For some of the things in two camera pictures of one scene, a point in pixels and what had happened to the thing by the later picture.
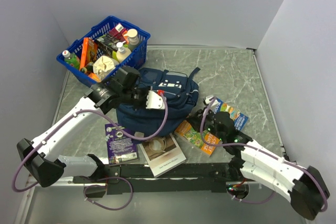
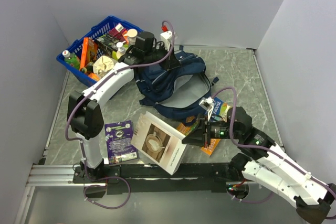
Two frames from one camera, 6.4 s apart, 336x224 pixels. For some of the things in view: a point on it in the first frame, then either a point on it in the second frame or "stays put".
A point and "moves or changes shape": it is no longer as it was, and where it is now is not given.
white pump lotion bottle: (123, 53) stays put
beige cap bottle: (133, 41) stays put
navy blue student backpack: (180, 91) moves or changes shape
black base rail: (206, 177) stays put
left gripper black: (145, 90) -> (171, 62)
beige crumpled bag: (103, 65) stays put
